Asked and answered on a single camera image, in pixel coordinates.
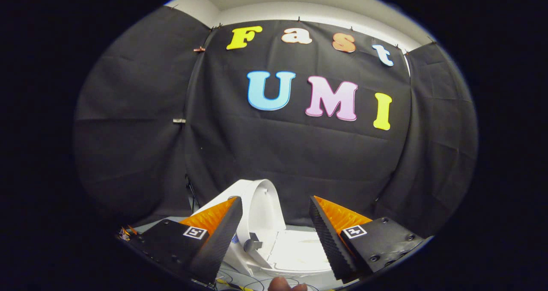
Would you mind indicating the white toilet seat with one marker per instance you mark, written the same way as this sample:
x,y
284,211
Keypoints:
x,y
299,252

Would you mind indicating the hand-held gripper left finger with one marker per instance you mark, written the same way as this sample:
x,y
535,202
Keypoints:
x,y
222,239

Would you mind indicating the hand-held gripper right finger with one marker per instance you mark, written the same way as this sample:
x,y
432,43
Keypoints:
x,y
327,239

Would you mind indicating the white toilet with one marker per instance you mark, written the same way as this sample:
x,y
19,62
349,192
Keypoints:
x,y
222,194

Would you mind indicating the black backdrop cloth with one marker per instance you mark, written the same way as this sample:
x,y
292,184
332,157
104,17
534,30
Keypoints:
x,y
278,154

